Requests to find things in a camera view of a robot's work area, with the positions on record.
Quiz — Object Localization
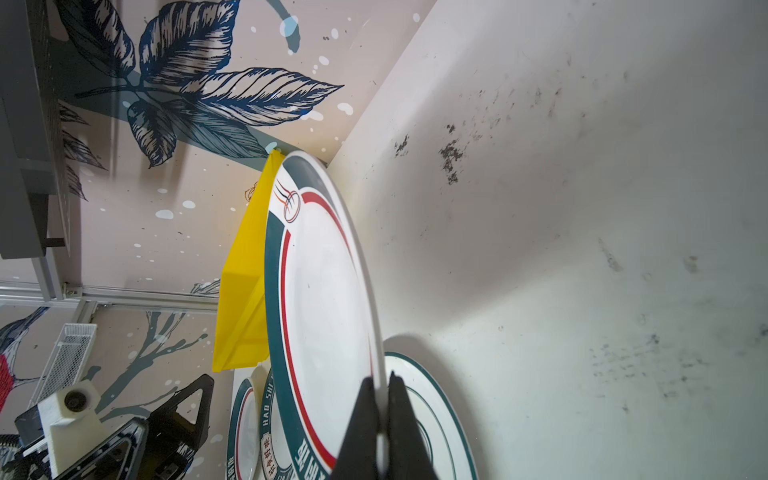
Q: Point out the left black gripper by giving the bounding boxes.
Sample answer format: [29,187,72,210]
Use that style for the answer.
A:
[1,374,215,479]

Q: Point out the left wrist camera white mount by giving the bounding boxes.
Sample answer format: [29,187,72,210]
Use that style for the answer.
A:
[37,380,107,479]

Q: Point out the green red rim plate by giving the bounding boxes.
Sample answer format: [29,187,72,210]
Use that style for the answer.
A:
[385,351,478,479]
[264,151,387,479]

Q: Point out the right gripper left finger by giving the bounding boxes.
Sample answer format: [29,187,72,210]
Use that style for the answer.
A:
[331,377,379,480]

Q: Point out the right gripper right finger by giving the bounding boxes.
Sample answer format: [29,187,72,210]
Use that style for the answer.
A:
[387,373,437,480]

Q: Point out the green rim plate far left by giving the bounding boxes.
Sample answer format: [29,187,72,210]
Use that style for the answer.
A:
[225,371,264,479]

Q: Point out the yellow plastic bin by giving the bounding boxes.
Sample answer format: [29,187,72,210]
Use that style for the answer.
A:
[212,150,285,372]

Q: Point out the green rim Hao Wei plate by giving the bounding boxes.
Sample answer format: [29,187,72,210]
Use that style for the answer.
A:
[259,371,301,480]

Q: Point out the white wire mesh shelf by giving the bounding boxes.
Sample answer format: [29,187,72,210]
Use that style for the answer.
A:
[28,323,97,408]

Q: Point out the aluminium frame rail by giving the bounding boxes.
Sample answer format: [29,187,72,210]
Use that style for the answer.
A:
[1,281,218,314]

